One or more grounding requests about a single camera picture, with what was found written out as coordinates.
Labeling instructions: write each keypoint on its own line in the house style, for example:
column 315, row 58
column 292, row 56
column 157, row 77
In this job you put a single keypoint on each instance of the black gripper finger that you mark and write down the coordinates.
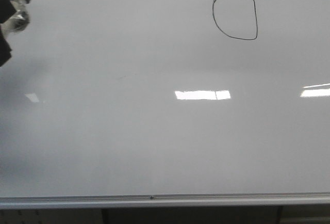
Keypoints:
column 7, row 11

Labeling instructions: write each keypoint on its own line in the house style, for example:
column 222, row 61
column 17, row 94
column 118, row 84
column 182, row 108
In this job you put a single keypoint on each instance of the white whiteboard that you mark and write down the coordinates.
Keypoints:
column 133, row 103

